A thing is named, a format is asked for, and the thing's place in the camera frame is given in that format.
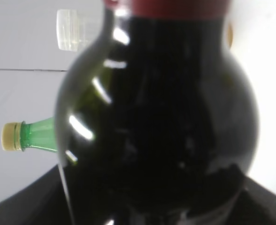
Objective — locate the dark red wine bottle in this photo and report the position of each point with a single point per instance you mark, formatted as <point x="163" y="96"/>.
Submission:
<point x="156" y="123"/>

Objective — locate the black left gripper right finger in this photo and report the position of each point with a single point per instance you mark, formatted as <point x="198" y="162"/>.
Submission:
<point x="255" y="204"/>

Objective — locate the orange juice bottle white cap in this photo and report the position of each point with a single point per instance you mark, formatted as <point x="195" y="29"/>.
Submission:
<point x="75" y="30"/>

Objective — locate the green plastic soda bottle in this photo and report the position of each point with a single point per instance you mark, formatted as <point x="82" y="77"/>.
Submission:
<point x="19" y="136"/>

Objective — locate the yellow paper cup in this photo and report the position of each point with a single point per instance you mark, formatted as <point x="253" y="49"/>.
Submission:
<point x="230" y="35"/>

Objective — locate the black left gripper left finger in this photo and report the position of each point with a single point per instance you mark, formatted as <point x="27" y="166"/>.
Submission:
<point x="41" y="203"/>

